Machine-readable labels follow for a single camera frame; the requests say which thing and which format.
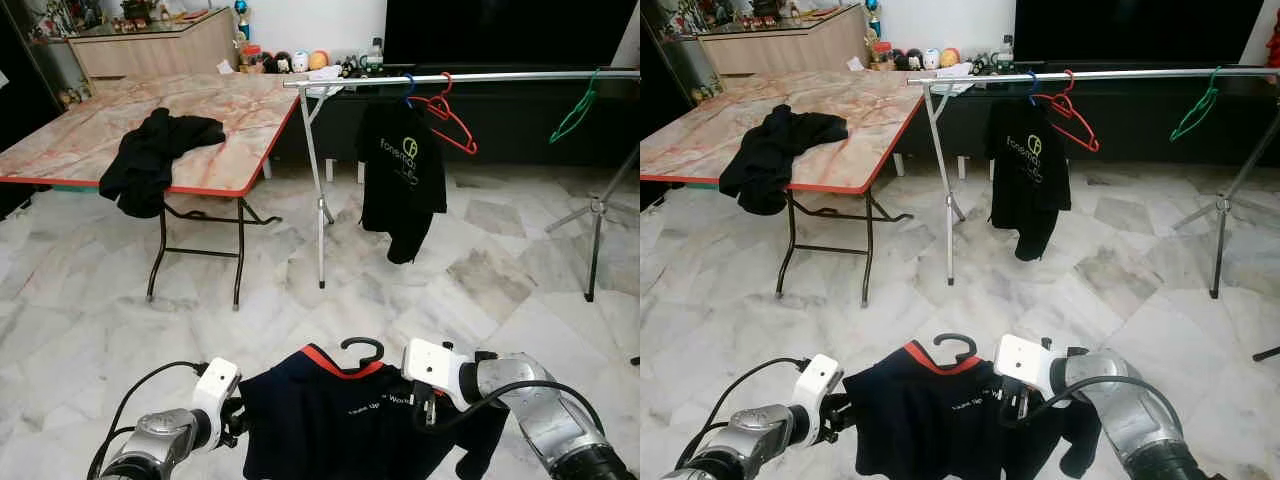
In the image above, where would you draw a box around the plain black shirt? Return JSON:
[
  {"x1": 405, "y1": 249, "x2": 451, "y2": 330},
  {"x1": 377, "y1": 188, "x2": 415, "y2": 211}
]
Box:
[
  {"x1": 98, "y1": 107, "x2": 227, "y2": 219},
  {"x1": 718, "y1": 104, "x2": 851, "y2": 217}
]

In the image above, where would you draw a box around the navy shirt with red collar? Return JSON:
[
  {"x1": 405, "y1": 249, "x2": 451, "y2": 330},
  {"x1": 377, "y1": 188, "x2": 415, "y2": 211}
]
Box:
[
  {"x1": 843, "y1": 340, "x2": 1103, "y2": 480},
  {"x1": 238, "y1": 343, "x2": 511, "y2": 480}
]

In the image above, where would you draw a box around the marble-pattern folding table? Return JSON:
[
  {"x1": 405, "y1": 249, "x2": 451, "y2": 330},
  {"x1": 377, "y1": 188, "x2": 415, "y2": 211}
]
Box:
[
  {"x1": 0, "y1": 72, "x2": 303, "y2": 311},
  {"x1": 640, "y1": 70, "x2": 926, "y2": 309}
]

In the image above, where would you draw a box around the black shirt with green logo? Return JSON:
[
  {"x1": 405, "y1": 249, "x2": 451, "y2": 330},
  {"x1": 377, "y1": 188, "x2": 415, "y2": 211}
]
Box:
[
  {"x1": 357, "y1": 98, "x2": 449, "y2": 266},
  {"x1": 985, "y1": 96, "x2": 1073, "y2": 263}
]

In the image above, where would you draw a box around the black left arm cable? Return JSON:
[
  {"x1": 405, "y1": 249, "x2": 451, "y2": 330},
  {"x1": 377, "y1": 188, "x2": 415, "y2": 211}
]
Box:
[
  {"x1": 685, "y1": 357, "x2": 806, "y2": 471},
  {"x1": 88, "y1": 360, "x2": 206, "y2": 480}
]

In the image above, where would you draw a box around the red hanger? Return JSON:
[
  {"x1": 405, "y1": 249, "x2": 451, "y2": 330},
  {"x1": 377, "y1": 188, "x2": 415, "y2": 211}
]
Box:
[
  {"x1": 408, "y1": 72, "x2": 479, "y2": 157},
  {"x1": 1033, "y1": 69, "x2": 1101, "y2": 154}
]

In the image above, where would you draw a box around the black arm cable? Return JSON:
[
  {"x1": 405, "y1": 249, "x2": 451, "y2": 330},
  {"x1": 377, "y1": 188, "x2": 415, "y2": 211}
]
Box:
[
  {"x1": 685, "y1": 357, "x2": 806, "y2": 471},
  {"x1": 1030, "y1": 373, "x2": 1186, "y2": 441},
  {"x1": 440, "y1": 378, "x2": 601, "y2": 451},
  {"x1": 88, "y1": 360, "x2": 206, "y2": 480}
]

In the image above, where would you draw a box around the black TV console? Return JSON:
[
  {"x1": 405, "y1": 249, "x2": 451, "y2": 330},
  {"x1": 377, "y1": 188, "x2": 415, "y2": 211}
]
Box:
[
  {"x1": 265, "y1": 70, "x2": 641, "y2": 169},
  {"x1": 890, "y1": 68, "x2": 1280, "y2": 167}
]

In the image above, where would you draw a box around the silver clothes rack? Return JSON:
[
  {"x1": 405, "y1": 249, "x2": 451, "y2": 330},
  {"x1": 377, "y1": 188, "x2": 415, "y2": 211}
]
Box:
[
  {"x1": 283, "y1": 68, "x2": 641, "y2": 303},
  {"x1": 907, "y1": 66, "x2": 1280, "y2": 301}
]

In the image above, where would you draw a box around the black hanger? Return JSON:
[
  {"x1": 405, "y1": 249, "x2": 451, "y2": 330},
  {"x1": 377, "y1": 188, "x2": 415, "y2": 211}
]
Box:
[
  {"x1": 340, "y1": 337, "x2": 386, "y2": 369},
  {"x1": 932, "y1": 333, "x2": 979, "y2": 366}
]

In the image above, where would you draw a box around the green hanger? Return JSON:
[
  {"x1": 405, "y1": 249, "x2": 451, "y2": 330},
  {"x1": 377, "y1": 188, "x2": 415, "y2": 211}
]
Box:
[
  {"x1": 1169, "y1": 68, "x2": 1223, "y2": 143},
  {"x1": 548, "y1": 70, "x2": 603, "y2": 145}
]

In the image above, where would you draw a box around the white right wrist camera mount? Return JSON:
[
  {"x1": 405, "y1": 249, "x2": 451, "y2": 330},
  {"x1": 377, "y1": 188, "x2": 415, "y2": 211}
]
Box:
[
  {"x1": 402, "y1": 338, "x2": 479, "y2": 411},
  {"x1": 994, "y1": 334, "x2": 1069, "y2": 406}
]

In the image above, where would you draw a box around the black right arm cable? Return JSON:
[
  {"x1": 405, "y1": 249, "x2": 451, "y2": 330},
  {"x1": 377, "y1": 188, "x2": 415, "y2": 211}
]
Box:
[
  {"x1": 440, "y1": 378, "x2": 601, "y2": 451},
  {"x1": 1030, "y1": 373, "x2": 1186, "y2": 441}
]

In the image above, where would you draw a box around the black television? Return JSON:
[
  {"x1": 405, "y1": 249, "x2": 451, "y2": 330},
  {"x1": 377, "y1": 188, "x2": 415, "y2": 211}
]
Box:
[
  {"x1": 1014, "y1": 0, "x2": 1266, "y2": 63},
  {"x1": 383, "y1": 0, "x2": 639, "y2": 69}
]

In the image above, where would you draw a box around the light wooden cabinet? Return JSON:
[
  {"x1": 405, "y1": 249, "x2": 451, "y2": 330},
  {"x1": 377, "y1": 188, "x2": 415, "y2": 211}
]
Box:
[
  {"x1": 698, "y1": 5, "x2": 869, "y2": 77},
  {"x1": 68, "y1": 8, "x2": 239, "y2": 81}
]

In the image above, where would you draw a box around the black display shelf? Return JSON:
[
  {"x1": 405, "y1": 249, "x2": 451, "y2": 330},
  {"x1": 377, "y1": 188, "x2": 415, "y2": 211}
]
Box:
[
  {"x1": 0, "y1": 0, "x2": 101, "y2": 111},
  {"x1": 640, "y1": 0, "x2": 721, "y2": 106}
]

